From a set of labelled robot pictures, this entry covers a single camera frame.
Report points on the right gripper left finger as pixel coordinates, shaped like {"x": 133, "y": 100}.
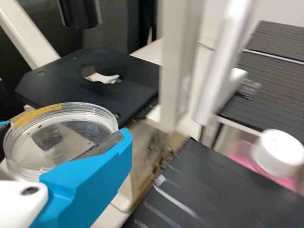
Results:
{"x": 3, "y": 124}

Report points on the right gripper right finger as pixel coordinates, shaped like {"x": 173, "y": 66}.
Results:
{"x": 83, "y": 185}

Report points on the petri dish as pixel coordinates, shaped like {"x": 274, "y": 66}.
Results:
{"x": 47, "y": 123}

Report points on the cream microscope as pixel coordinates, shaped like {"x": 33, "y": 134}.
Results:
{"x": 71, "y": 90}

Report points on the black platform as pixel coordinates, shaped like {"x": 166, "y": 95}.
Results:
{"x": 213, "y": 190}
{"x": 280, "y": 38}
{"x": 273, "y": 95}

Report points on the white pipette stand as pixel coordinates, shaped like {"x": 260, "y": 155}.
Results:
{"x": 218, "y": 71}

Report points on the white-capped bottle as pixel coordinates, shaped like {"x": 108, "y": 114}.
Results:
{"x": 278, "y": 152}

